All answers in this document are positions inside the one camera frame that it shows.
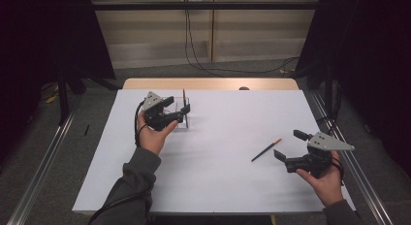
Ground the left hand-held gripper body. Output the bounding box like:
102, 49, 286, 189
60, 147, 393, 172
141, 91, 186, 132

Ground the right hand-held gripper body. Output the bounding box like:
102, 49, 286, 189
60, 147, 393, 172
284, 131, 356, 179

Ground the black pencil orange tip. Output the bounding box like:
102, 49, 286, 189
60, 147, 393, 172
250, 138, 283, 163
181, 88, 190, 129

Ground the clear plastic organizer box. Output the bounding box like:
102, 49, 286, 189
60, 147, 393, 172
161, 96, 191, 130

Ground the person's left hand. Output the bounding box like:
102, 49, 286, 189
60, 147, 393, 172
137, 112, 179, 156

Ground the person's right hand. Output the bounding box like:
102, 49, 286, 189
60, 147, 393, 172
295, 150, 345, 208

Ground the wooden table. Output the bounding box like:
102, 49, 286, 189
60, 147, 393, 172
121, 78, 300, 91

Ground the white table sheet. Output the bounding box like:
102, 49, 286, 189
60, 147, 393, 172
72, 88, 357, 215

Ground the black curtain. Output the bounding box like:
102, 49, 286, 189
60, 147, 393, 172
0, 0, 116, 161
295, 0, 411, 170

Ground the yellow floor tape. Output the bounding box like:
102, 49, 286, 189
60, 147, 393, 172
45, 85, 61, 105

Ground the left hand-held gripper black cable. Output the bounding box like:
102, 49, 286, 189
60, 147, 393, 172
87, 100, 153, 225

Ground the hand-held gripper black cable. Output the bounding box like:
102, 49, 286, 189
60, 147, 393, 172
87, 100, 153, 225
332, 156, 345, 186

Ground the right hand-held gripper black cable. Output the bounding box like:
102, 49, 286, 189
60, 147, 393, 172
332, 156, 345, 186

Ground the black floor cable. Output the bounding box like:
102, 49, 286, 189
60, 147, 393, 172
316, 83, 342, 129

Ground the aluminium floor rail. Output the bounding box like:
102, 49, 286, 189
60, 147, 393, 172
311, 92, 394, 225
6, 95, 85, 225

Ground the black metal stand post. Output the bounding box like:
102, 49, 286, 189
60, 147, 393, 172
57, 66, 71, 126
324, 56, 333, 116

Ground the black wall cable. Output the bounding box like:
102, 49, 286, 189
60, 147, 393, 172
186, 8, 300, 75
183, 8, 226, 78

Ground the black horizontal frame bar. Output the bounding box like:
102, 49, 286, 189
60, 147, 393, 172
91, 1, 321, 11

